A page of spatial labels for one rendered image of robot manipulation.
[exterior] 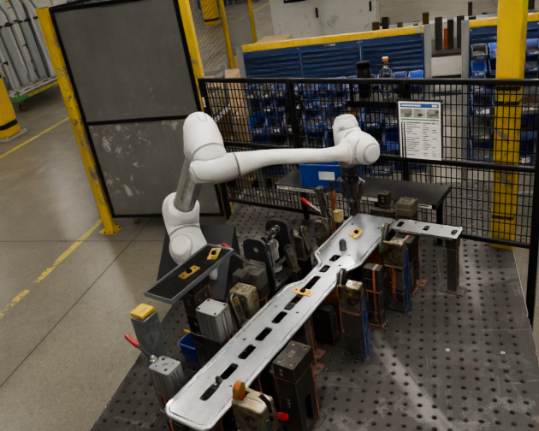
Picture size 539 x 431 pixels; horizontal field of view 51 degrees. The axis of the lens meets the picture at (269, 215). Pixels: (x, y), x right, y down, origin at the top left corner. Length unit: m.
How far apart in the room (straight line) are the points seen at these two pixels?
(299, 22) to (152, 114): 4.81
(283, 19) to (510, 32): 6.79
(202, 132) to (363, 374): 1.12
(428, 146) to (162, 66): 2.42
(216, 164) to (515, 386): 1.34
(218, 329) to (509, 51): 1.65
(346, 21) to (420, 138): 6.30
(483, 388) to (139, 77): 3.48
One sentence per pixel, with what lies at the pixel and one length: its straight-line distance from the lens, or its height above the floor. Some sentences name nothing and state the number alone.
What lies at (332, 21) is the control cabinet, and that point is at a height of 0.94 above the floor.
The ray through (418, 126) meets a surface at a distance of 2.81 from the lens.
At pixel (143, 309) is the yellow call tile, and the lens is 2.01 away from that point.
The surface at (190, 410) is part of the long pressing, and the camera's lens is 1.81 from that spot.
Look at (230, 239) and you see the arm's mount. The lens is 2.81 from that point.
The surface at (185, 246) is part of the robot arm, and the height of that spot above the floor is 1.04.
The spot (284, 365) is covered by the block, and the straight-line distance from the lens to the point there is 1.83.
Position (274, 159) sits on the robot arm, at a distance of 2.20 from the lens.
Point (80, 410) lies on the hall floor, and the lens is 3.55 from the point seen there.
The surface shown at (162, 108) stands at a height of 1.13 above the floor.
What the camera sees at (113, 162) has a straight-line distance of 5.09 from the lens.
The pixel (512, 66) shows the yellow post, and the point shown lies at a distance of 2.66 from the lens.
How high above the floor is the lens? 2.23
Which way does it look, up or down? 26 degrees down
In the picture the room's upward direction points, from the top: 9 degrees counter-clockwise
